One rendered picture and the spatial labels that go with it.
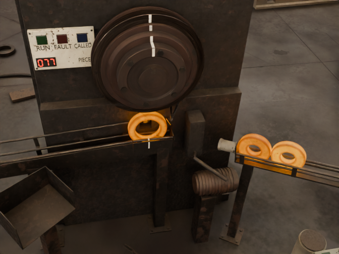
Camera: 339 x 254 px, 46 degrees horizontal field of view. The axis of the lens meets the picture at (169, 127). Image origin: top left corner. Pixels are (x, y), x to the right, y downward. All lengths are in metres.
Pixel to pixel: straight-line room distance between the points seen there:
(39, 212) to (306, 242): 1.16
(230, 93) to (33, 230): 1.09
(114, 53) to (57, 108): 0.45
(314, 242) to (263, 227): 0.68
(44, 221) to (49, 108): 0.50
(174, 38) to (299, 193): 1.57
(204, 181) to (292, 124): 1.47
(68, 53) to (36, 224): 0.73
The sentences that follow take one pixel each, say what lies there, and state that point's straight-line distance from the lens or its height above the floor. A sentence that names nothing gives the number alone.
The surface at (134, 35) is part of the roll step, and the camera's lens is 1.55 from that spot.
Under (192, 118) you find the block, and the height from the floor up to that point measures 0.80.
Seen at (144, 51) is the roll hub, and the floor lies 1.24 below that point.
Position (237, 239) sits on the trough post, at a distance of 2.45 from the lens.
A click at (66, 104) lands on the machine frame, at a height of 0.87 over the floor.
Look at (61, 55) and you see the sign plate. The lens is 1.75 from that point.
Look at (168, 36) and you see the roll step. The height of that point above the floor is 1.27.
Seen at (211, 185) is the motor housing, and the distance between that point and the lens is 2.01.
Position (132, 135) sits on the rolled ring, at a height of 0.73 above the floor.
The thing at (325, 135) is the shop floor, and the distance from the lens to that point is 3.30.
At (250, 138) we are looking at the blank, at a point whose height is 0.77.
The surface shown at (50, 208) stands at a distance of 1.81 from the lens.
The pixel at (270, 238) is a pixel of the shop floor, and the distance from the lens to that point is 2.51.
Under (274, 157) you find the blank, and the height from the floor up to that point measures 0.70.
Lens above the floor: 2.00
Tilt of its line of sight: 41 degrees down
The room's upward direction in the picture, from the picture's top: 3 degrees clockwise
